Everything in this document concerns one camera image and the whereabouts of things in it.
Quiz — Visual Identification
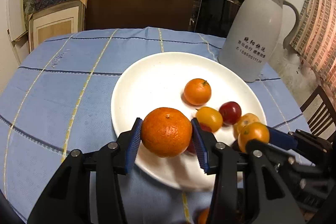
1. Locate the large orange mandarin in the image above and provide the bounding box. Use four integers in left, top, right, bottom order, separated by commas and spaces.
141, 107, 193, 157

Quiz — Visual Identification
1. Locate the orange tomato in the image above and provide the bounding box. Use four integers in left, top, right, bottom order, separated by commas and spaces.
238, 122, 270, 153

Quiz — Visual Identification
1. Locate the dark wooden chair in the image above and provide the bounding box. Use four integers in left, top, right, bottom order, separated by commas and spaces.
300, 85, 335, 136

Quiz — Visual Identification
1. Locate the pale tan round fruit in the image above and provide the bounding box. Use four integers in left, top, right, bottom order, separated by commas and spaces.
233, 113, 260, 139

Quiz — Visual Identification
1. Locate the dark red cherry tomato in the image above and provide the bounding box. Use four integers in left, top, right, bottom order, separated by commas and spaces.
219, 101, 242, 125

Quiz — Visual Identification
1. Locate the yellow-orange cherry tomato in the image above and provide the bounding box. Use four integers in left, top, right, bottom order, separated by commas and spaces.
195, 106, 223, 133

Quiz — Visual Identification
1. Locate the small orange with stem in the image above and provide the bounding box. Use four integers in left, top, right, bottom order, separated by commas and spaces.
183, 79, 212, 106

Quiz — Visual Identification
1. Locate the brick pattern curtain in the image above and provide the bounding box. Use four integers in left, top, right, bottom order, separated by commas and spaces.
290, 0, 335, 97

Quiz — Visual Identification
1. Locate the white thermos jug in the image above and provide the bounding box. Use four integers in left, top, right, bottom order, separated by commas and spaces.
218, 0, 299, 83

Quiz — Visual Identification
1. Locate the white oval plate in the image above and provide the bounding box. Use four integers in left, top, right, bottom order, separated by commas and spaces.
111, 52, 267, 192

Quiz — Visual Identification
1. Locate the framed picture panel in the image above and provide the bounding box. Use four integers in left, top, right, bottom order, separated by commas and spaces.
28, 0, 88, 52

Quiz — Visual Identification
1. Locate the dark brown wooden board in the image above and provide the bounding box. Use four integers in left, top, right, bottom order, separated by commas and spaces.
85, 0, 195, 31

